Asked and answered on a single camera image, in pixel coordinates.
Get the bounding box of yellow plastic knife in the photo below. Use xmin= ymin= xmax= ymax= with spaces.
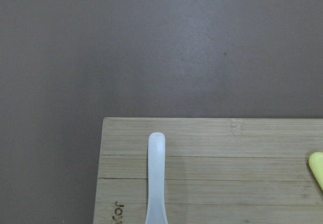
xmin=308 ymin=152 xmax=323 ymax=190

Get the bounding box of bamboo cutting board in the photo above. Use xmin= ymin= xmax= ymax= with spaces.
xmin=93 ymin=118 xmax=322 ymax=223

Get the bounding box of white ceramic spoon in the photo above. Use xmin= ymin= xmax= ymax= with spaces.
xmin=145 ymin=132 xmax=168 ymax=223

